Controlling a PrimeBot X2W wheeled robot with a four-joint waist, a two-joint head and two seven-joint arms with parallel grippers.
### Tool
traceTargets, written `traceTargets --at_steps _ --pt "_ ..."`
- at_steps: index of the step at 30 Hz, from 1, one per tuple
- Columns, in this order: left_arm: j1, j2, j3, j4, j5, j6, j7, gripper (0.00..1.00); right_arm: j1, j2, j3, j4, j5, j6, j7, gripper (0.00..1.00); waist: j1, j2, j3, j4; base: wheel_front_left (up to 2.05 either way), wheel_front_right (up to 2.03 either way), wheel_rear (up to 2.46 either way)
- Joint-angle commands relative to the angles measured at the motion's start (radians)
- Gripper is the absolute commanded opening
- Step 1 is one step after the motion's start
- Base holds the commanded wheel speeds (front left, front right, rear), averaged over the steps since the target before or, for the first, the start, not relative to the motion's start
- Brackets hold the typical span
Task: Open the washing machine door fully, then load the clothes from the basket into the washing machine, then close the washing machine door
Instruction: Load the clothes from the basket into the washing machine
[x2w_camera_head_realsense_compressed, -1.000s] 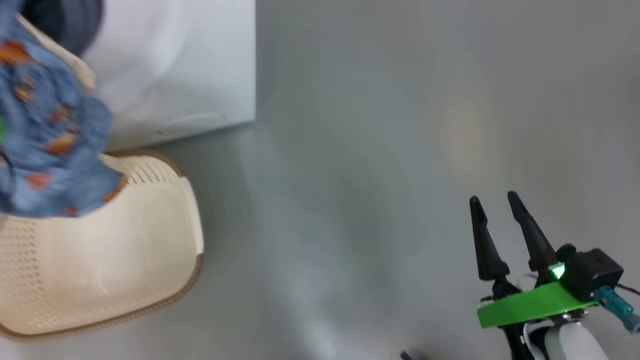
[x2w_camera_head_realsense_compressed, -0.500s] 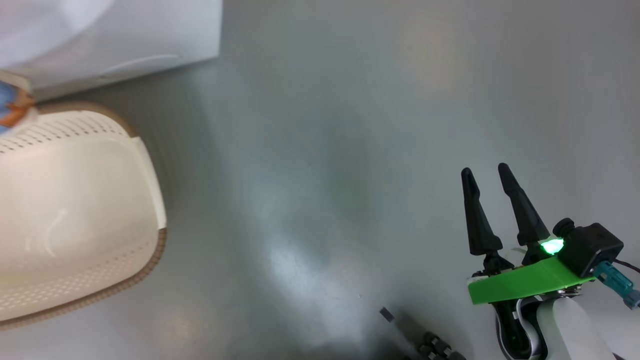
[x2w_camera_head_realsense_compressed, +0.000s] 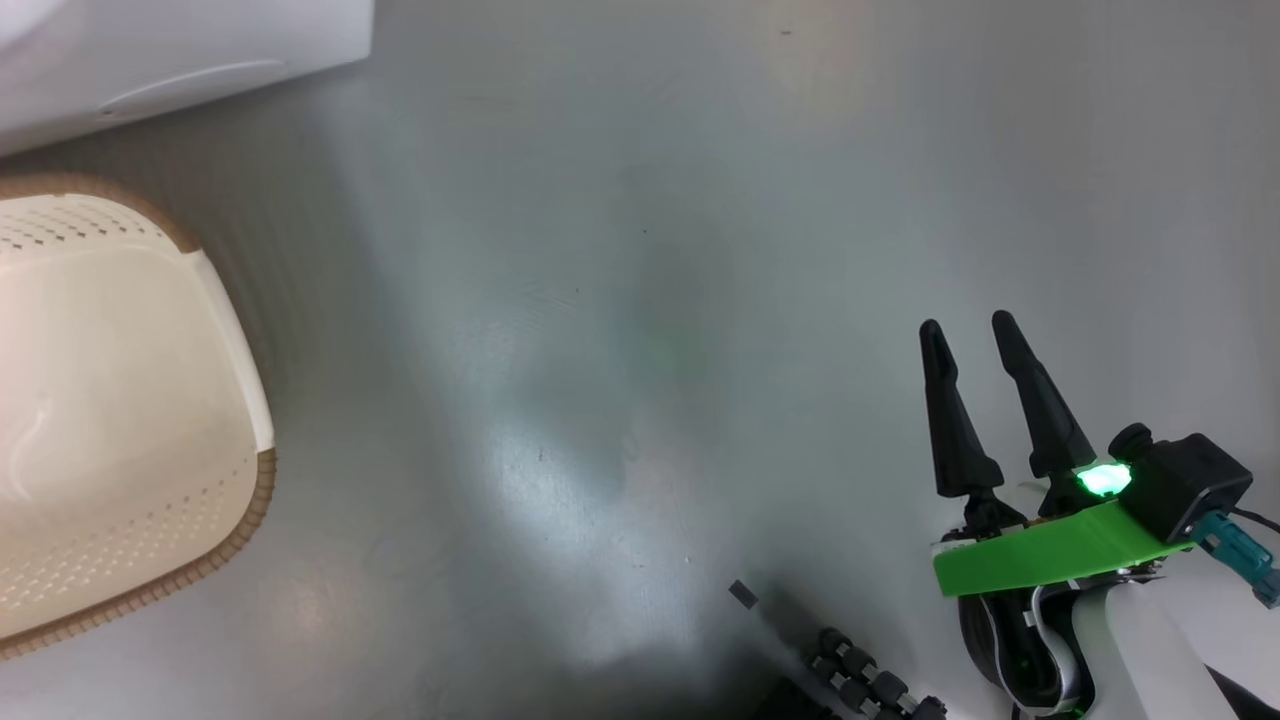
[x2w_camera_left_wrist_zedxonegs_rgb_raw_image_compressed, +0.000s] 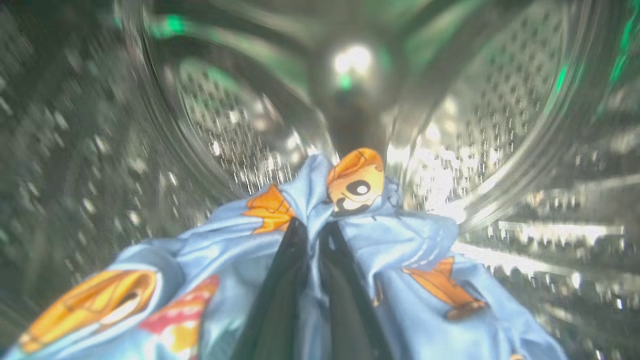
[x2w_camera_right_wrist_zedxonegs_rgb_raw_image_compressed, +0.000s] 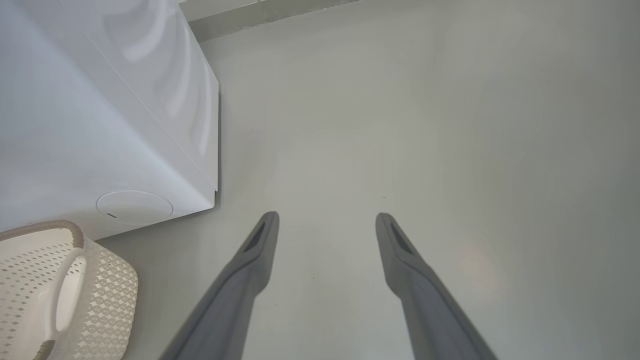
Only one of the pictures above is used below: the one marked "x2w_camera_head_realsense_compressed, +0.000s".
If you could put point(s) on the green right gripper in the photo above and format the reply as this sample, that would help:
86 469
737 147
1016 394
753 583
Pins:
1050 555

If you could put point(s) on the black robot base roller wheel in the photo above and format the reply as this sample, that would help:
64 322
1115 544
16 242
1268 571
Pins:
860 680

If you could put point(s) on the cream perforated laundry basket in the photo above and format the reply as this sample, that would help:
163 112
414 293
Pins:
120 400

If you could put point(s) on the white front-load washing machine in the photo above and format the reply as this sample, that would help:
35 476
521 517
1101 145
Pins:
200 50

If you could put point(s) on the round white filter cover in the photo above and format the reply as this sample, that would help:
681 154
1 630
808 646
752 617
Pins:
190 88

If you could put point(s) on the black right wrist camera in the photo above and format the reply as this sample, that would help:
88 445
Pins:
1190 485

